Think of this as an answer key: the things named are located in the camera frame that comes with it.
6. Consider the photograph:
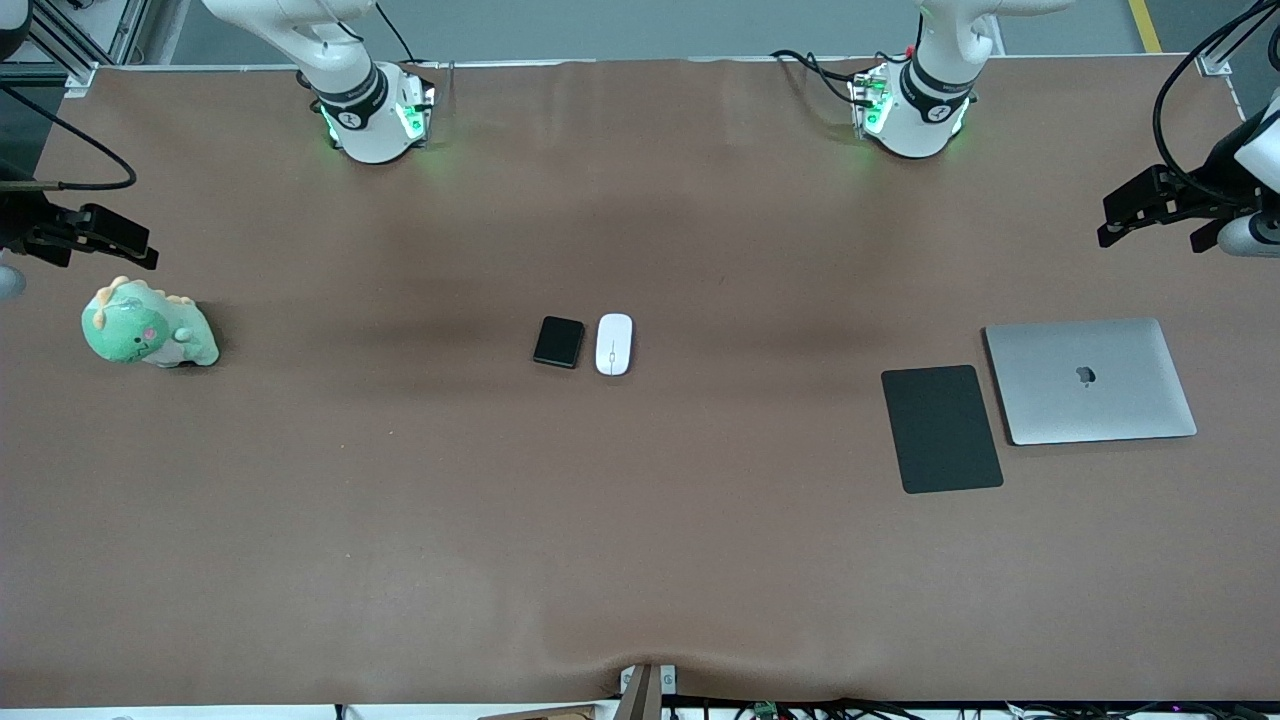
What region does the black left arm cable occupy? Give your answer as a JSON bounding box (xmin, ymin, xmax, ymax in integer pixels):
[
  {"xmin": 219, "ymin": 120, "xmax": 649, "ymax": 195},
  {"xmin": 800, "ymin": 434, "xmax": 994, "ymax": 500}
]
[{"xmin": 1152, "ymin": 0, "xmax": 1280, "ymax": 206}]

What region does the brown table cloth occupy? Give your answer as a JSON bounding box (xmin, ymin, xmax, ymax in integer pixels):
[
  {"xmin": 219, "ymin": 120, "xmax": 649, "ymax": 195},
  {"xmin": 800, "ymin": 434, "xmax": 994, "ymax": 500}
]
[{"xmin": 0, "ymin": 55, "xmax": 1280, "ymax": 709}]

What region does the black base cable bundle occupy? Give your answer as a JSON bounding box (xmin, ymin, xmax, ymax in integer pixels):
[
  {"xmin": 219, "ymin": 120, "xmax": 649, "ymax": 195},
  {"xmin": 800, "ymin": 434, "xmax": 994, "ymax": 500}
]
[{"xmin": 770, "ymin": 47, "xmax": 901, "ymax": 107}]

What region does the metal bracket with brown post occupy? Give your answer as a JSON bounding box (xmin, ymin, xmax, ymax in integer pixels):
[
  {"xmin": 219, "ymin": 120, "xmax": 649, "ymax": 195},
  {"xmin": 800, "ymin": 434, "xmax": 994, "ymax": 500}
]
[{"xmin": 618, "ymin": 663, "xmax": 677, "ymax": 720}]

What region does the aluminium frame profile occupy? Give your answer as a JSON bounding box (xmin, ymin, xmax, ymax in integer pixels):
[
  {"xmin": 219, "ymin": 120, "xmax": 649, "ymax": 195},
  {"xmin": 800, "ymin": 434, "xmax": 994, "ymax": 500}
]
[
  {"xmin": 1195, "ymin": 0, "xmax": 1280, "ymax": 77},
  {"xmin": 0, "ymin": 0, "xmax": 153, "ymax": 97}
]

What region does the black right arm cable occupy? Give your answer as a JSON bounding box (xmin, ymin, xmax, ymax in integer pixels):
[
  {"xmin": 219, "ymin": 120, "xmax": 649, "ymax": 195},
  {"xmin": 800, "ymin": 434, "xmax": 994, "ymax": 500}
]
[{"xmin": 0, "ymin": 85, "xmax": 138, "ymax": 191}]

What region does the black phone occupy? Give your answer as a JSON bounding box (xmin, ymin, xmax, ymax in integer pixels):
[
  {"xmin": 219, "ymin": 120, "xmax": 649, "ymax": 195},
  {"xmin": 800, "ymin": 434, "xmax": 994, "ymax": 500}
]
[{"xmin": 532, "ymin": 315, "xmax": 587, "ymax": 370}]

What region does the black mouse pad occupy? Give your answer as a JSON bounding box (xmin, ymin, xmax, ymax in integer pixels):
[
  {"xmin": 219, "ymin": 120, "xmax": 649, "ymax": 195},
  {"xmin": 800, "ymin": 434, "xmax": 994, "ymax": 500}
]
[{"xmin": 880, "ymin": 364, "xmax": 1005, "ymax": 495}]

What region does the thin black base cable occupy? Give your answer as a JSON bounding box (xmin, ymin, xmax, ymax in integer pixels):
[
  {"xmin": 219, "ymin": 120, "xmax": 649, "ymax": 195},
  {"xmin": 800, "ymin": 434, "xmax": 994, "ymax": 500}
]
[{"xmin": 374, "ymin": 0, "xmax": 420, "ymax": 67}]

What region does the green dinosaur plush toy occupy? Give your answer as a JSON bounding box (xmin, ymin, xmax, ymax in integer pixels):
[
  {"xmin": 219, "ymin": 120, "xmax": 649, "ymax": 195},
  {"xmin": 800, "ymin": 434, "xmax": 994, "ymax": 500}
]
[{"xmin": 81, "ymin": 276, "xmax": 220, "ymax": 369}]

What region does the silver laptop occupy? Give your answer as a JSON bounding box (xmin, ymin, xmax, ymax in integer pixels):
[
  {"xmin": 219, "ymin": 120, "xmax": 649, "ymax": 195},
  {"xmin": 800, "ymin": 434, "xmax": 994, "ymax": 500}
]
[{"xmin": 982, "ymin": 317, "xmax": 1199, "ymax": 447}]

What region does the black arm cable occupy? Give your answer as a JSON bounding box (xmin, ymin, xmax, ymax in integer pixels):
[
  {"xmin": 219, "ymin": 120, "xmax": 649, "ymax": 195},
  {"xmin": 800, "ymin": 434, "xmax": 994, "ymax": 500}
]
[
  {"xmin": 1152, "ymin": 0, "xmax": 1280, "ymax": 206},
  {"xmin": 0, "ymin": 85, "xmax": 138, "ymax": 191}
]

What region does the white computer mouse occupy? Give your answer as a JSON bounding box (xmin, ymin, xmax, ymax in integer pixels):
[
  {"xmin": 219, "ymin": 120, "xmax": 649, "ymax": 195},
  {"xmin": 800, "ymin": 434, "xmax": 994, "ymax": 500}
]
[{"xmin": 595, "ymin": 313, "xmax": 634, "ymax": 377}]

